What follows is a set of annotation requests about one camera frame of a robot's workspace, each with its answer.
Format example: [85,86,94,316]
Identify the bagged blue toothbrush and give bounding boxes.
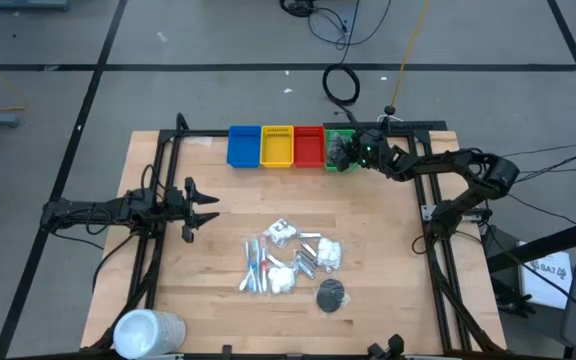
[250,238,263,294]
[238,239,256,294]

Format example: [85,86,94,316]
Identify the yellow plastic basket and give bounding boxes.
[259,124,295,169]

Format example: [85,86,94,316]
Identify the black metal bar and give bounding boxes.
[485,212,576,274]

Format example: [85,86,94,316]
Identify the yellow hanging cable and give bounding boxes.
[390,0,432,109]

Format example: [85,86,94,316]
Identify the bagged red toothbrush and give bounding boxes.
[259,236,271,294]

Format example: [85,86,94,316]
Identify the red plastic basket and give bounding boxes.
[292,125,327,169]

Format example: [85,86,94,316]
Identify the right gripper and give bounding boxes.
[335,129,393,171]

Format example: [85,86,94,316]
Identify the bagged white cotton balls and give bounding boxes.
[262,217,299,248]
[315,236,344,272]
[266,264,299,296]

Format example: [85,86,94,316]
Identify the blue plastic basket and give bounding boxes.
[225,124,263,169]

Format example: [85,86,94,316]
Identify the black floor cable bundle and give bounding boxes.
[280,0,394,51]

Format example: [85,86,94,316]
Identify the grey metal beam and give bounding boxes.
[0,0,69,11]

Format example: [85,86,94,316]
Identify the green plastic basket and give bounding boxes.
[323,128,359,174]

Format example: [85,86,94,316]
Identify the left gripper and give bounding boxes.
[163,176,221,245]

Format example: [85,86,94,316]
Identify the coiled black floor cable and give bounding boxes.
[321,64,362,108]

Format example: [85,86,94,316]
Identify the white wrapped roll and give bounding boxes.
[112,308,188,360]

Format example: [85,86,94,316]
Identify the black rig frame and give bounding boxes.
[80,112,508,360]

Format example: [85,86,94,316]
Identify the white cardboard box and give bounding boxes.
[517,242,575,311]

